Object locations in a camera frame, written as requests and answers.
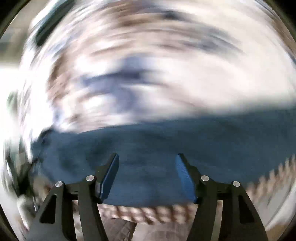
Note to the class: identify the dark teal pillow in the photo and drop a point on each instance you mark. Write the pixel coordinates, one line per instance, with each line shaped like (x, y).
(48, 23)

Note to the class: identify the floral fleece blanket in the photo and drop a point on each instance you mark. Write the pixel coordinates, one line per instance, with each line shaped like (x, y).
(242, 48)

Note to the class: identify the blue denim jeans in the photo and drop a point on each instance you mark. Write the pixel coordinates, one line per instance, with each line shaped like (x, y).
(225, 147)

